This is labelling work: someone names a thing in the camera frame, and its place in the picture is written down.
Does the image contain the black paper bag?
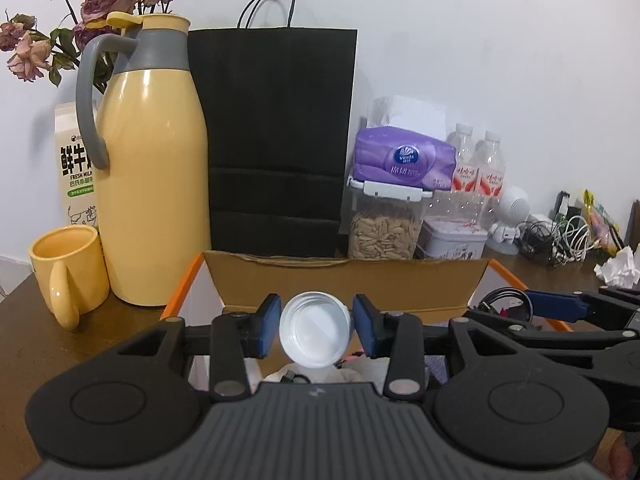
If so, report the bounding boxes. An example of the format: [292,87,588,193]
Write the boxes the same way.
[187,0,358,259]

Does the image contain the dried pink flower bouquet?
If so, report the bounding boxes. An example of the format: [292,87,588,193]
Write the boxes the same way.
[0,0,185,93]

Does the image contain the red cardboard box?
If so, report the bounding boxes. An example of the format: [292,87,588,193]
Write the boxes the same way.
[160,251,573,396]

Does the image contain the white bottle cap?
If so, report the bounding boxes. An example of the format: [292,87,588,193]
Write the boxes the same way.
[278,291,355,368]

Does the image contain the white robot-shaped speaker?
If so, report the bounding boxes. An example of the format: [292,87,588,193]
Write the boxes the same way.
[487,186,532,256]

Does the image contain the yellow thermos jug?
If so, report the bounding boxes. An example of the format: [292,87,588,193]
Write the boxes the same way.
[76,11,213,307]

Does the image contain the clear seed container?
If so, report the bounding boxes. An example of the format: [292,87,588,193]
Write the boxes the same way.
[347,177,433,261]

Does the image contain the tangled black charger cables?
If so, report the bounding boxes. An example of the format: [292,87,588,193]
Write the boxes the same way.
[520,220,566,267]

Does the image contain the black power cable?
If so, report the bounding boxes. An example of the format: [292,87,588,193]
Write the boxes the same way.
[477,287,533,318]

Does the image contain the white metal tin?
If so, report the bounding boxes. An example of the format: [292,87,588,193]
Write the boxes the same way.
[416,215,488,261]

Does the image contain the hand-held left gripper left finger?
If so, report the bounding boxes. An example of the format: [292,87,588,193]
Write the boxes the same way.
[117,293,283,402]

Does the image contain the white milk carton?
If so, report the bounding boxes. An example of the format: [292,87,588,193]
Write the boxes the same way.
[53,101,101,233]

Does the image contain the clear water bottle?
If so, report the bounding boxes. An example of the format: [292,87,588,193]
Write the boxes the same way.
[440,122,478,221]
[472,131,507,231]

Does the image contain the colourful snack packet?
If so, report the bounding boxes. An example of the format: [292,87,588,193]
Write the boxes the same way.
[582,189,626,256]

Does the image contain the yellow mug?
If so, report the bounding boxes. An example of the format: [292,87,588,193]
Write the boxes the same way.
[28,225,111,330]

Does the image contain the purple tissue pack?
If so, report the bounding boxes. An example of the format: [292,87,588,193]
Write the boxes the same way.
[353,126,458,192]

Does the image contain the tangled white cables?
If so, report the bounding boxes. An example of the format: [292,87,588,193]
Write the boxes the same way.
[555,215,601,263]

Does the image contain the small black upright device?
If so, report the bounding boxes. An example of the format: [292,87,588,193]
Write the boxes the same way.
[552,191,573,221]

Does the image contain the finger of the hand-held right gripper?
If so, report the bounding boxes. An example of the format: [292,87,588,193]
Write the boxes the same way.
[524,287,640,333]
[462,308,640,356]

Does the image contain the purple knit drawstring pouch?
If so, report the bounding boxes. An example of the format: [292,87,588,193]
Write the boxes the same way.
[425,355,451,388]

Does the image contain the white tissue paper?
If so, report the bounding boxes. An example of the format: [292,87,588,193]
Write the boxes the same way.
[262,365,363,386]

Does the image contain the crumpled white tissue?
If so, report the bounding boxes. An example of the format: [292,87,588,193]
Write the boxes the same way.
[594,245,640,288]

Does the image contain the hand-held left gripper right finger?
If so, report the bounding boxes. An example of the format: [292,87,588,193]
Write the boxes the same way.
[352,293,522,404]

